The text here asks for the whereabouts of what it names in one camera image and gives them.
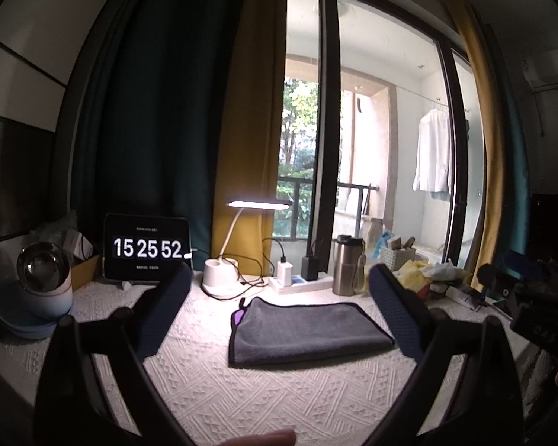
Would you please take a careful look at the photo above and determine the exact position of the white plastic basket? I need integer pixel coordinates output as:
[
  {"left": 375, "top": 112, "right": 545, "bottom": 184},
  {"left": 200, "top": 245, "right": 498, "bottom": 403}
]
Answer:
[{"left": 380, "top": 245, "right": 417, "bottom": 271}]

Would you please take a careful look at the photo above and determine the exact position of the stainless steel thermos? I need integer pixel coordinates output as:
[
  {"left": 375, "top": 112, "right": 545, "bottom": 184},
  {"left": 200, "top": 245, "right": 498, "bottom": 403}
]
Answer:
[{"left": 332, "top": 234, "right": 368, "bottom": 297}]

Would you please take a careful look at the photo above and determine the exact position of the black cable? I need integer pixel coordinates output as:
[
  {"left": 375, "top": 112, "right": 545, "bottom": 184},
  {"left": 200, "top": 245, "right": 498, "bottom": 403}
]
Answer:
[{"left": 236, "top": 238, "right": 289, "bottom": 291}]

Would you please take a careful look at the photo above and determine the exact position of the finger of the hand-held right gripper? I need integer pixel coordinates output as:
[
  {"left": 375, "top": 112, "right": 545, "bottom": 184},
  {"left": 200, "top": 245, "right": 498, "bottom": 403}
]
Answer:
[{"left": 475, "top": 263, "right": 517, "bottom": 304}]

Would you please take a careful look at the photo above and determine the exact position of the white air conditioner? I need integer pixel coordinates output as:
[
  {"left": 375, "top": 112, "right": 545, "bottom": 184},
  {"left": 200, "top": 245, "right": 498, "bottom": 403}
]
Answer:
[{"left": 520, "top": 54, "right": 558, "bottom": 90}]

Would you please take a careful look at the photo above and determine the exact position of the person's left hand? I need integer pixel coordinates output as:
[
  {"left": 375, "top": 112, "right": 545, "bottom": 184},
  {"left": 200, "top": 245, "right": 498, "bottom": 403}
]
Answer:
[{"left": 222, "top": 429, "right": 298, "bottom": 446}]

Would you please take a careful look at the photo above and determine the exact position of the grey towel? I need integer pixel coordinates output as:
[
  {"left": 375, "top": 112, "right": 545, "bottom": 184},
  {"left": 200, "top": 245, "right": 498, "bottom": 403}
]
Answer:
[{"left": 228, "top": 296, "right": 396, "bottom": 368}]

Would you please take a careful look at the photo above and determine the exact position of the white tube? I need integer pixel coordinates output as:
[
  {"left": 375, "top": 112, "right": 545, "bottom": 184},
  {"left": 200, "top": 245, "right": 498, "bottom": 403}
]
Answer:
[{"left": 445, "top": 285, "right": 485, "bottom": 308}]

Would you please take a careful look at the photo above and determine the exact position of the clear plastic packet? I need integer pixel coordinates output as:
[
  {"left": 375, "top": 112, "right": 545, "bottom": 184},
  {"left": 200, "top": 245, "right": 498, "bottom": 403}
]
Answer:
[{"left": 30, "top": 211, "right": 94, "bottom": 262}]

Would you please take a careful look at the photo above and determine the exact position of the black balcony railing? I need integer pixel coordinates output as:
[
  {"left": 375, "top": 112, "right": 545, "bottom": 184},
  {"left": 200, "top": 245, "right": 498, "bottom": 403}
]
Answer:
[{"left": 276, "top": 176, "right": 381, "bottom": 243}]

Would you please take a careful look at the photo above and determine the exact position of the cardboard box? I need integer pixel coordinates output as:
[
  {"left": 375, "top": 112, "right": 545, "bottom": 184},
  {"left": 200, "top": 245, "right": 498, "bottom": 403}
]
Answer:
[{"left": 71, "top": 253, "right": 101, "bottom": 293}]

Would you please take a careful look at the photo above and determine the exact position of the black power adapter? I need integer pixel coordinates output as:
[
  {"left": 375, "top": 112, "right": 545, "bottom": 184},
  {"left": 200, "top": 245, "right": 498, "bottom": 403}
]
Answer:
[{"left": 301, "top": 254, "right": 319, "bottom": 282}]

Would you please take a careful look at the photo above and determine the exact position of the white globe humidifier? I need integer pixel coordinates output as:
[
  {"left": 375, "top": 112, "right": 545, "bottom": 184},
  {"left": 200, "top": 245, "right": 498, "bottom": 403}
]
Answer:
[{"left": 0, "top": 241, "right": 76, "bottom": 340}]

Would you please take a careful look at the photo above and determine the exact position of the white charger plug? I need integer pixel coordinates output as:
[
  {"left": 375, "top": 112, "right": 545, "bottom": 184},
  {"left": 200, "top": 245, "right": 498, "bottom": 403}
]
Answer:
[{"left": 276, "top": 260, "right": 295, "bottom": 288}]

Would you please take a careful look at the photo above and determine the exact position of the white hanging shirt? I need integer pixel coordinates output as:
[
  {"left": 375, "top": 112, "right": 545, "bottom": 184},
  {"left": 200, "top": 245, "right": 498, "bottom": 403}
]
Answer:
[{"left": 412, "top": 108, "right": 453, "bottom": 195}]

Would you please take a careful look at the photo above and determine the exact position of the yellow curtain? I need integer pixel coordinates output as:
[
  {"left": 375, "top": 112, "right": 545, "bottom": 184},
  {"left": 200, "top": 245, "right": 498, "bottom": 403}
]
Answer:
[
  {"left": 211, "top": 0, "right": 291, "bottom": 274},
  {"left": 439, "top": 0, "right": 507, "bottom": 293}
]

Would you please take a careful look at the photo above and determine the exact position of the teal curtain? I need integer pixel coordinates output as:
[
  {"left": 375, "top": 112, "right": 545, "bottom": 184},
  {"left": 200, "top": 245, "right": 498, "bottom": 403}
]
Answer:
[{"left": 479, "top": 19, "right": 532, "bottom": 261}]

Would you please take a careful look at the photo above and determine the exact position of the blue plastic bag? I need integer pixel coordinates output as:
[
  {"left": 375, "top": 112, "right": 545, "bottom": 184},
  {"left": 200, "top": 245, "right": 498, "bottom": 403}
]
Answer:
[{"left": 376, "top": 231, "right": 397, "bottom": 257}]

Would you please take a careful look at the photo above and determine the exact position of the white desk lamp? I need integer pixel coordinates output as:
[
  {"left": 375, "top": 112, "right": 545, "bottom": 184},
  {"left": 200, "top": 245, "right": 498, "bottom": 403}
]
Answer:
[{"left": 202, "top": 199, "right": 292, "bottom": 297}]

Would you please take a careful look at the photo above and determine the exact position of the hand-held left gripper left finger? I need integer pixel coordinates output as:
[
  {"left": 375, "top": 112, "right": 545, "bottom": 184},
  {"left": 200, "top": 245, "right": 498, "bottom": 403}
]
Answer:
[{"left": 32, "top": 264, "right": 194, "bottom": 446}]

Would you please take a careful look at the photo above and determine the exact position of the white textured tablecloth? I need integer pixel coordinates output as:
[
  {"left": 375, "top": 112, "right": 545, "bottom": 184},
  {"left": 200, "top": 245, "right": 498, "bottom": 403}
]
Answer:
[{"left": 0, "top": 267, "right": 556, "bottom": 446}]

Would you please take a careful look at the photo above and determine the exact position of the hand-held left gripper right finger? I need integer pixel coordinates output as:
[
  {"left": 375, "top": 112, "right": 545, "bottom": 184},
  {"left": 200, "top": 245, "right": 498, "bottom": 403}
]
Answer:
[{"left": 367, "top": 263, "right": 527, "bottom": 446}]

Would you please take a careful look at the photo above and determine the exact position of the yellow cloth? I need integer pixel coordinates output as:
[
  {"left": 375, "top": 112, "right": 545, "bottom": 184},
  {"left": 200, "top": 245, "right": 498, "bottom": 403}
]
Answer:
[{"left": 394, "top": 260, "right": 432, "bottom": 293}]

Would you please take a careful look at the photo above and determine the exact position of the white plastic bag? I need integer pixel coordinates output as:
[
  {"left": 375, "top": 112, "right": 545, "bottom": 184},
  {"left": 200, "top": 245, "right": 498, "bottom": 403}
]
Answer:
[{"left": 422, "top": 259, "right": 471, "bottom": 285}]

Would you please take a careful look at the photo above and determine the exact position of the black tablet clock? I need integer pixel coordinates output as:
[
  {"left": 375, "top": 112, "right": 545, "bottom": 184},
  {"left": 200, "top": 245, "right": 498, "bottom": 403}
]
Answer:
[{"left": 103, "top": 213, "right": 193, "bottom": 284}]

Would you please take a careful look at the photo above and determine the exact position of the dark green curtain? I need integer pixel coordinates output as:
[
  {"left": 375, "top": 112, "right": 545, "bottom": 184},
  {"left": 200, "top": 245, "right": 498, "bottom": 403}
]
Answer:
[{"left": 70, "top": 0, "right": 256, "bottom": 272}]

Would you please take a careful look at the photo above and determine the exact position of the white power strip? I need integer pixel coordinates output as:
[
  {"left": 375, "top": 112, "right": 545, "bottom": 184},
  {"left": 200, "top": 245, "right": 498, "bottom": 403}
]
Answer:
[{"left": 268, "top": 275, "right": 336, "bottom": 295}]

